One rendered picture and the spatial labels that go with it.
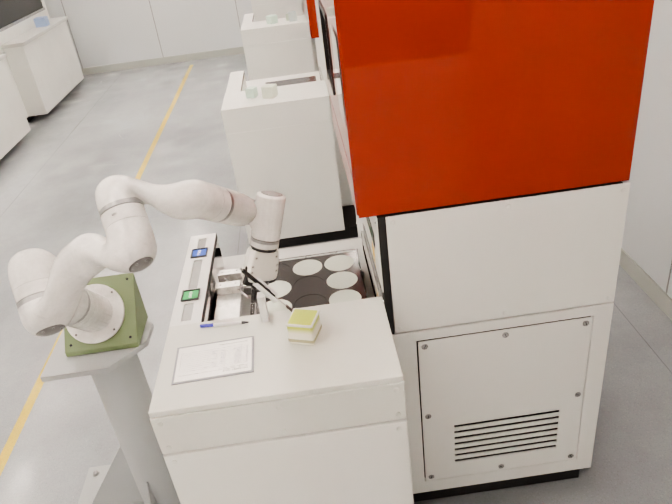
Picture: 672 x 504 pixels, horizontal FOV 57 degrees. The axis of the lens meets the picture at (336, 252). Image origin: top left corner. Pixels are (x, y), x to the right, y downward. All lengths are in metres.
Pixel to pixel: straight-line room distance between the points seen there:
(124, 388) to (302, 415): 0.80
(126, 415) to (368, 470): 0.91
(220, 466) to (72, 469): 1.37
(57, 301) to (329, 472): 0.82
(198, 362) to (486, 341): 0.87
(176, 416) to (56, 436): 1.64
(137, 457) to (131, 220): 1.17
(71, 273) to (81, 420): 1.67
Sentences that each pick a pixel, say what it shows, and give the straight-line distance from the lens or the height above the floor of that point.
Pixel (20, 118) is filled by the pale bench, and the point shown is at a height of 0.26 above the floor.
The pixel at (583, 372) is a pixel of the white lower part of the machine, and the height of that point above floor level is 0.55.
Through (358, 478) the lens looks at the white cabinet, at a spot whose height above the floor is 0.63.
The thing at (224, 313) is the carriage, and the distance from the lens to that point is 2.00.
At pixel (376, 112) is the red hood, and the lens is 1.56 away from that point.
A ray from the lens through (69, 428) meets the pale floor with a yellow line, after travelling 3.20.
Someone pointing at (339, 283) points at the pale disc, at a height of 0.90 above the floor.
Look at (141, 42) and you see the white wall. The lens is 9.98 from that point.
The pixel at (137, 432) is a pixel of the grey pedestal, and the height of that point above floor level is 0.46.
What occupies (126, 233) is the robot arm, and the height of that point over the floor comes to 1.39.
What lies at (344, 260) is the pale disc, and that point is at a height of 0.90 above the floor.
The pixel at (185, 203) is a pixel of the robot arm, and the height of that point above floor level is 1.42.
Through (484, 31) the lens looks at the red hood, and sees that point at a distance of 1.57.
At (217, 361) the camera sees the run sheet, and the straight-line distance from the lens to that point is 1.67.
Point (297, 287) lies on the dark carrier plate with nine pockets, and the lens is 2.01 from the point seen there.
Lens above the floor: 2.00
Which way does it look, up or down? 30 degrees down
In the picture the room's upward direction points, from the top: 8 degrees counter-clockwise
